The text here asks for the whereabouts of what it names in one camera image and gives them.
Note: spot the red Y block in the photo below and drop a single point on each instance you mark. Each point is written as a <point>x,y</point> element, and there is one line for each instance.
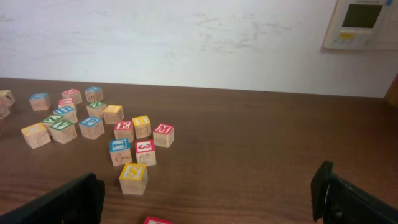
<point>67,102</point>

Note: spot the red A block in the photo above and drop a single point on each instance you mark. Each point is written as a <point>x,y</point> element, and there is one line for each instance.
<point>156,220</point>

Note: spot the yellow S block near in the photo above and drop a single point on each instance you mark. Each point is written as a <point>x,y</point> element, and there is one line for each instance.
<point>133,179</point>

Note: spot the yellow block far left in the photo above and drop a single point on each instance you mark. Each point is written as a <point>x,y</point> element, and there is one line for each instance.
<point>7,97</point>

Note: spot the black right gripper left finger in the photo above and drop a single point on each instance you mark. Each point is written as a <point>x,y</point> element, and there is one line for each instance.
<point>78,201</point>

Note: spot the red U block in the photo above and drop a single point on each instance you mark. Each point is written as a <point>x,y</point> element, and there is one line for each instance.
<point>4,109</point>

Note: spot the green Z block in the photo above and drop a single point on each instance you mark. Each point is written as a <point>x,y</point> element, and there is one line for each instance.
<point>50,120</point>

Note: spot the blue P block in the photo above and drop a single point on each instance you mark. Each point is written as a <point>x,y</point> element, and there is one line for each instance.
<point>91,127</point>

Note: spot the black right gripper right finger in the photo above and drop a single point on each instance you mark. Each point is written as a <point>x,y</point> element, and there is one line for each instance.
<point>335,200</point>

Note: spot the blue E block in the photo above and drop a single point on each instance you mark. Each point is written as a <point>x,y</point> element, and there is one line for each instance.
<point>120,151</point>

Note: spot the yellow block right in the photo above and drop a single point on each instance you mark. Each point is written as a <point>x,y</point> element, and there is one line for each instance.
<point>142,126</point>

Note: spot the yellow block centre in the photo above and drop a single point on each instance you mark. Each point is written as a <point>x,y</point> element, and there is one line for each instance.
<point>36,135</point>

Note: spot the yellow s block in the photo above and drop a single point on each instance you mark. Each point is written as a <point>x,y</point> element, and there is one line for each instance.
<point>113,113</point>
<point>133,179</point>

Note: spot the blue block centre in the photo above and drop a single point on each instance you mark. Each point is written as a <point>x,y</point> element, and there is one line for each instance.
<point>68,112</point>

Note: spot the green V block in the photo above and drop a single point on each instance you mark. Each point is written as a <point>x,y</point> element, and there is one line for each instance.
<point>63,131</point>

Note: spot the yellow S block far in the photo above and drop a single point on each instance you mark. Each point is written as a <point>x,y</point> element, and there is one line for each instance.
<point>113,113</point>

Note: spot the blue D block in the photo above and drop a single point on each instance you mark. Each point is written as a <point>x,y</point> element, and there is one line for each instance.
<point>40,101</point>

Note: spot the red E block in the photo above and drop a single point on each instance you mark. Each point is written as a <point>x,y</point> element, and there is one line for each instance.
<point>124,129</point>

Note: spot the white wall control panel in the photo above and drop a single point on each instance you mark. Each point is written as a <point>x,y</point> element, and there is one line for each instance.
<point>362,25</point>

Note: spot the blue X block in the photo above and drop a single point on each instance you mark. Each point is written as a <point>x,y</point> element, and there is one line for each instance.
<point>94,93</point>

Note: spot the red M block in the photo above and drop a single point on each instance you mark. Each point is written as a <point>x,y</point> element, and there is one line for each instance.
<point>164,135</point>

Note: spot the green N block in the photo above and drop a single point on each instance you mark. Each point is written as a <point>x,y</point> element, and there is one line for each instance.
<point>96,108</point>

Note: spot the red 3 block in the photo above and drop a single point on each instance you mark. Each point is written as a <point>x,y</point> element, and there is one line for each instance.
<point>145,152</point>

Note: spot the red C block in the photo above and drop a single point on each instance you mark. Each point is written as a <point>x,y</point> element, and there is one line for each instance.
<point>73,93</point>

